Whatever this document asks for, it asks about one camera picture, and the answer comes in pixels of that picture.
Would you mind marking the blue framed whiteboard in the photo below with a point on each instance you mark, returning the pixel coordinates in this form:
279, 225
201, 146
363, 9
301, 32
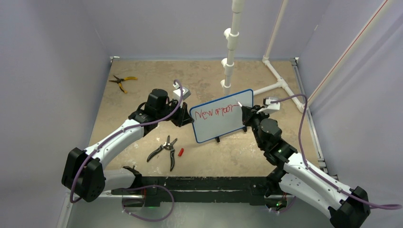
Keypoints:
221, 116

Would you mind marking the black handled wire stripper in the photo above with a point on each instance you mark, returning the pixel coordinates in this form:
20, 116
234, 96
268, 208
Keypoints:
168, 146

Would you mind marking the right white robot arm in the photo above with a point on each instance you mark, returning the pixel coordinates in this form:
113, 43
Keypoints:
292, 174

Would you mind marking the red marker cap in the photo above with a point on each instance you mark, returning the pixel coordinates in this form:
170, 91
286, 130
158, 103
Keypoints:
181, 152

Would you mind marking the white PVC pipe frame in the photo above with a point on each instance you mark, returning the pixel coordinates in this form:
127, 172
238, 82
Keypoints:
253, 32

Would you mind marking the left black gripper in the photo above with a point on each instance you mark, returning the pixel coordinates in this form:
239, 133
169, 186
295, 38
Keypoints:
183, 117

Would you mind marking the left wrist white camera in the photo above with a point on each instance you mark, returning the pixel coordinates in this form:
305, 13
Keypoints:
180, 93

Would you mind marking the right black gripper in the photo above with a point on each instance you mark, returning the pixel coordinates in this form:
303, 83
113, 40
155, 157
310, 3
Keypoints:
249, 114

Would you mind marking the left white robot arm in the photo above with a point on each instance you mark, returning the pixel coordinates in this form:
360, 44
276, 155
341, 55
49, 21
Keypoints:
84, 172

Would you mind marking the wrist white camera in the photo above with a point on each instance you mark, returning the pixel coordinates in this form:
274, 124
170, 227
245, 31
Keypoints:
270, 105
180, 93

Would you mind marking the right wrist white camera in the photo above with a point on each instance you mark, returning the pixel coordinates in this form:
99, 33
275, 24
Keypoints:
270, 105

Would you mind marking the yellow handled pliers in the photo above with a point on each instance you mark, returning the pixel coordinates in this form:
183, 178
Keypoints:
119, 81

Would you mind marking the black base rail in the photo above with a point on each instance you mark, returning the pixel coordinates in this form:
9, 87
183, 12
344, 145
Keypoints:
252, 190

